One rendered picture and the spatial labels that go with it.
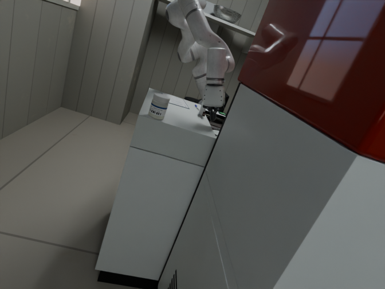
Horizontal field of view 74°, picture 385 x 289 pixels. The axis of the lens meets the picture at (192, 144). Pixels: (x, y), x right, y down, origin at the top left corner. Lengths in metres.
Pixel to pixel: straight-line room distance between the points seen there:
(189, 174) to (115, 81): 2.54
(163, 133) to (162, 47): 3.13
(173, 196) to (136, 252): 0.39
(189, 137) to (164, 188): 0.28
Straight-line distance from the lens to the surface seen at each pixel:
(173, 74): 4.17
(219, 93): 1.21
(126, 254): 1.48
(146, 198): 1.24
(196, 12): 1.31
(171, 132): 1.09
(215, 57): 1.20
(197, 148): 1.12
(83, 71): 3.65
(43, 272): 1.66
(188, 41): 1.71
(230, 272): 0.74
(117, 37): 3.50
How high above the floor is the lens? 1.28
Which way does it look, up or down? 20 degrees down
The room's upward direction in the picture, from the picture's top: 21 degrees clockwise
